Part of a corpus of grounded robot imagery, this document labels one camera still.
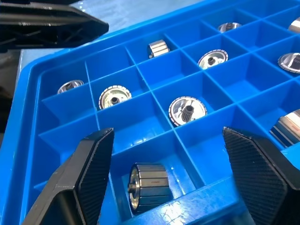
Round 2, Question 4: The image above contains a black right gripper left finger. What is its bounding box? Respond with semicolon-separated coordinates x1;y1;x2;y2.
22;127;115;225

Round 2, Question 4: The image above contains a blue compartment tray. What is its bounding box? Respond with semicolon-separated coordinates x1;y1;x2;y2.
0;0;300;225

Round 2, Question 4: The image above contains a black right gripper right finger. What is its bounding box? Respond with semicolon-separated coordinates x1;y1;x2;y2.
222;126;300;225

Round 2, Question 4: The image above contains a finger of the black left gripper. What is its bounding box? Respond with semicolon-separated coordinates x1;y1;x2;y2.
0;5;110;51
0;0;78;5

